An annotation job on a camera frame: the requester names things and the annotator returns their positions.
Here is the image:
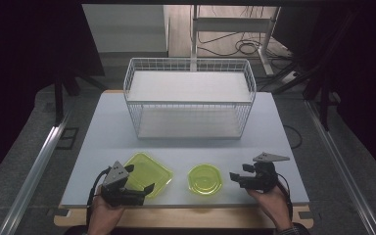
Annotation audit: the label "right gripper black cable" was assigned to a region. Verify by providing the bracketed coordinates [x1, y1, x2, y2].
[275, 171, 295, 221]

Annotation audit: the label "black cables on floor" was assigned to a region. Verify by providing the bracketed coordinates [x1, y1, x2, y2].
[197, 5, 293, 59]

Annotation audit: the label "white cabinet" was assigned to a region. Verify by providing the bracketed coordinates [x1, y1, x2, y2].
[81, 3, 170, 55]

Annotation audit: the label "black cable loop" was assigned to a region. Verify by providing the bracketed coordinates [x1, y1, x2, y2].
[283, 124, 304, 151]

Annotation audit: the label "aluminium rail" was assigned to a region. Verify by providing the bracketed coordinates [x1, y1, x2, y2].
[304, 98, 376, 235]
[0, 109, 73, 235]

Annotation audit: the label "white metal desk frame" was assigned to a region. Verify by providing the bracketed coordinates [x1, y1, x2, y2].
[190, 4, 282, 76]

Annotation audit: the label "person's left hand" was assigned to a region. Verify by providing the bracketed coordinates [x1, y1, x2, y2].
[87, 185, 126, 231]

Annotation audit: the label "yellow-green square plate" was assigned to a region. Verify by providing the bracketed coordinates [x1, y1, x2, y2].
[122, 152, 174, 199]

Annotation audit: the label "dark curtain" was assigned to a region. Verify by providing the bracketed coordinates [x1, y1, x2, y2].
[0, 0, 106, 192]
[272, 0, 376, 179]

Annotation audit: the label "black floor frame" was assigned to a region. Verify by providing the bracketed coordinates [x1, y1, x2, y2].
[55, 126, 80, 151]

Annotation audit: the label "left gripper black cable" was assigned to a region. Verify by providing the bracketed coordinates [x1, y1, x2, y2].
[85, 165, 112, 227]

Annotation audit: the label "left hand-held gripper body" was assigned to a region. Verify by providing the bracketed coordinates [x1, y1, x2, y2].
[100, 160, 146, 208]

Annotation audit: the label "white wire shelf rack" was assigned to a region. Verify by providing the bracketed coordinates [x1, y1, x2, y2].
[122, 57, 258, 141]

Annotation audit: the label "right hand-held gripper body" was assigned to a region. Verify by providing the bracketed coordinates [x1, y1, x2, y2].
[238, 152, 291, 194]

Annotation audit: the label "round green-lidded plastic container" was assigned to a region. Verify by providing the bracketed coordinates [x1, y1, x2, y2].
[187, 164, 223, 196]

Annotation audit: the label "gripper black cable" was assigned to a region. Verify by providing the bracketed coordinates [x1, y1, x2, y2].
[85, 165, 112, 227]
[275, 171, 295, 221]

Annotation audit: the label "black metal stand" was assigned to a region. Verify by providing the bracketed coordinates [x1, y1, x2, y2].
[52, 68, 110, 127]
[271, 62, 342, 132]

